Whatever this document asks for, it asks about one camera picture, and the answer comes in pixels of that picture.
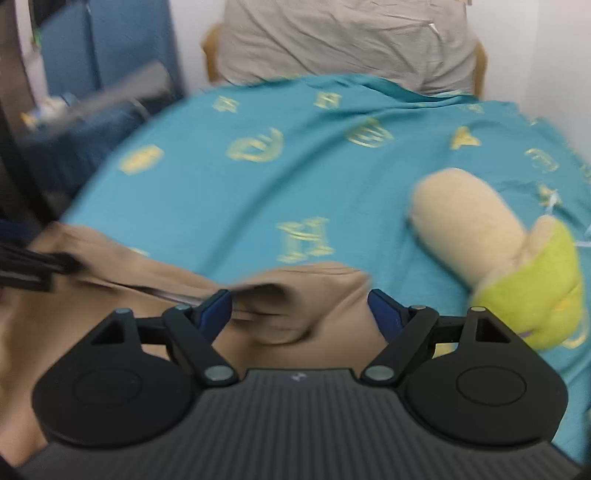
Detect wooden headboard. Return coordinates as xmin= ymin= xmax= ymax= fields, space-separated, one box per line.
xmin=201 ymin=24 xmax=488 ymax=99

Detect beige and green plush toy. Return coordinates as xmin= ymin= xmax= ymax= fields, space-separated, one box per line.
xmin=409 ymin=167 xmax=585 ymax=350

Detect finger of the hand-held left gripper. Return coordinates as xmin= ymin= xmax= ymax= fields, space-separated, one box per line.
xmin=0 ymin=244 xmax=85 ymax=293

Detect tan pants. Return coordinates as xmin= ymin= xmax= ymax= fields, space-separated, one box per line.
xmin=0 ymin=220 xmax=386 ymax=468

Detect teal printed bed sheet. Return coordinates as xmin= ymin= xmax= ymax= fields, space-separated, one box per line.
xmin=58 ymin=74 xmax=591 ymax=462

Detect grey bar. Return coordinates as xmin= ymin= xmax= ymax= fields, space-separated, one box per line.
xmin=69 ymin=61 xmax=174 ymax=117

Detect blue cabinet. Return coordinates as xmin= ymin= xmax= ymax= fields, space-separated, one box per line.
xmin=36 ymin=0 xmax=186 ymax=100

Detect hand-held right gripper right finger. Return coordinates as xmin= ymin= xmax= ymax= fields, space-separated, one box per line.
xmin=362 ymin=289 xmax=511 ymax=387

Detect grey pillow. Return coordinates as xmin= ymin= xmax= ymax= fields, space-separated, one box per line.
xmin=216 ymin=0 xmax=479 ymax=95

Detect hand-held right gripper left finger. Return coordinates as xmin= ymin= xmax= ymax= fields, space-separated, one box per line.
xmin=90 ymin=289 xmax=239 ymax=387

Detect dark furniture frame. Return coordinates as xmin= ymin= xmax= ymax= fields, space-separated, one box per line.
xmin=0 ymin=0 xmax=63 ymax=224

